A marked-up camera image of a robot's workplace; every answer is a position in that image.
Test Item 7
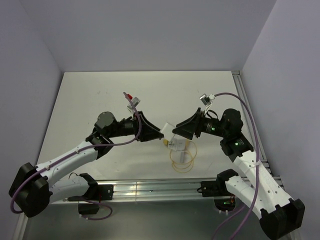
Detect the aluminium front rail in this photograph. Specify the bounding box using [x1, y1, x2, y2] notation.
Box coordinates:
[24, 174, 287, 205]

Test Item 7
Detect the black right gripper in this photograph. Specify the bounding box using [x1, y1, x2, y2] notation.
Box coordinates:
[172, 107, 229, 140]

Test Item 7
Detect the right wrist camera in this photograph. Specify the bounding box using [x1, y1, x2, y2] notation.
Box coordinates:
[199, 93, 216, 114]

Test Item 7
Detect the yellow dual USB charger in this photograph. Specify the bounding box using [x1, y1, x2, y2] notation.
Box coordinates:
[163, 139, 169, 146]

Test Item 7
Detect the aluminium right rail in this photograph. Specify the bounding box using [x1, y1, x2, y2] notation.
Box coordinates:
[231, 70, 272, 175]

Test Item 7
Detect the aluminium rail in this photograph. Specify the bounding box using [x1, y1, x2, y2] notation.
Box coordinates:
[24, 174, 287, 205]
[231, 70, 272, 175]

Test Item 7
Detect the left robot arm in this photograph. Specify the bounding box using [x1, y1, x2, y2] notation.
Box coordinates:
[8, 111, 164, 218]

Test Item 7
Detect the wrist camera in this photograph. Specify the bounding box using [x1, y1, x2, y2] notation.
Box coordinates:
[124, 92, 141, 114]
[199, 93, 216, 114]

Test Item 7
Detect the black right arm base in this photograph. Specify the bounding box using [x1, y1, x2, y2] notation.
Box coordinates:
[197, 180, 232, 197]

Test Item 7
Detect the white cube socket adapter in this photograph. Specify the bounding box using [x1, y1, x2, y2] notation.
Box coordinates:
[168, 138, 186, 152]

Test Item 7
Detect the white USB charger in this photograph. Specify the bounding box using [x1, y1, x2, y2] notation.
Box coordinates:
[160, 122, 175, 141]
[179, 151, 187, 164]

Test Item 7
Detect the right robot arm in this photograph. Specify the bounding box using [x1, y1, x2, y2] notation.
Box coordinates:
[172, 108, 305, 240]

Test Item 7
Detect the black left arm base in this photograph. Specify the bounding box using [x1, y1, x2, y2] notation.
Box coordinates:
[83, 184, 114, 202]

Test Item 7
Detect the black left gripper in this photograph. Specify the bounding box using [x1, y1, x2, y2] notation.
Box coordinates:
[107, 111, 164, 142]

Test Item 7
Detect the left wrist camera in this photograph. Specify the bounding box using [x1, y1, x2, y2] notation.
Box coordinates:
[124, 92, 141, 114]

